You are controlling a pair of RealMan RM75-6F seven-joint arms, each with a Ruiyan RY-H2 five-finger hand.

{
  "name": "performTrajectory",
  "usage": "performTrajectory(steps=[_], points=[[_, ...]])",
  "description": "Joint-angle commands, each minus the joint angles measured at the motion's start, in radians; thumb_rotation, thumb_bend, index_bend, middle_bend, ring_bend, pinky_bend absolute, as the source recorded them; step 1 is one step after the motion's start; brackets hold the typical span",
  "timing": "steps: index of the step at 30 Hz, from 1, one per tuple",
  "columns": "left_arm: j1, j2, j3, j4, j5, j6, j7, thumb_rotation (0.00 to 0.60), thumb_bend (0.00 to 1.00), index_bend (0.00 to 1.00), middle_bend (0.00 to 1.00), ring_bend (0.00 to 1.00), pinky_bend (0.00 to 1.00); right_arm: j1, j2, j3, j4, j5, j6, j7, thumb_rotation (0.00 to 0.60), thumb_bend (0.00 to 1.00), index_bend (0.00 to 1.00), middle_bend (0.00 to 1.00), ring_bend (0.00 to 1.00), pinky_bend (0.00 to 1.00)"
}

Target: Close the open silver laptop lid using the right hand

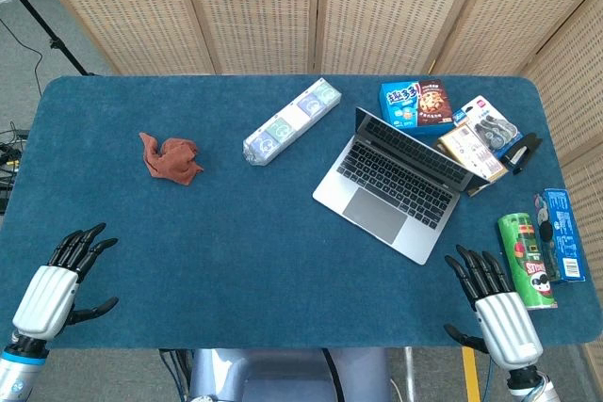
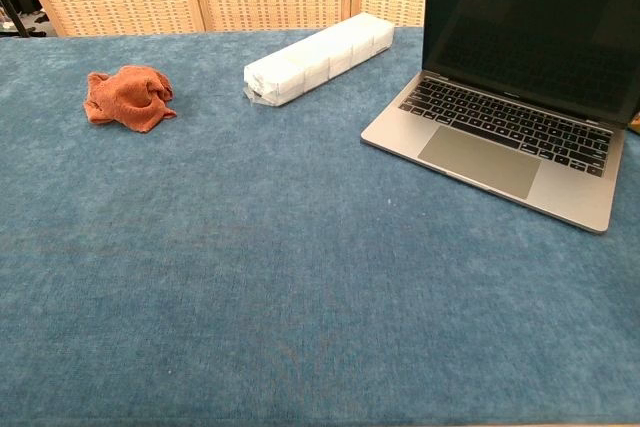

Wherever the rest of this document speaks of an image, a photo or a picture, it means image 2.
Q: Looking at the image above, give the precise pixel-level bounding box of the grey laptop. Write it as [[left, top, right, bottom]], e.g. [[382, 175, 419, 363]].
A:
[[360, 0, 640, 235]]

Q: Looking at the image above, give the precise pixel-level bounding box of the long white tissue pack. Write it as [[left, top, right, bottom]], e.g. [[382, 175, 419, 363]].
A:
[[243, 11, 395, 108]]

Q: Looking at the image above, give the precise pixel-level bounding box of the crumpled orange cloth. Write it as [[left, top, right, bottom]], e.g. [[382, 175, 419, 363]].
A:
[[82, 65, 178, 135]]

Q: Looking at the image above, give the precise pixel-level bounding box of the black tripod stand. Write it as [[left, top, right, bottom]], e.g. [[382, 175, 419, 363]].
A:
[[0, 0, 31, 39]]

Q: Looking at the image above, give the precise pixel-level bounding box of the blue table cloth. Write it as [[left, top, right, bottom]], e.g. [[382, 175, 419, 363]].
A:
[[0, 25, 640, 427]]

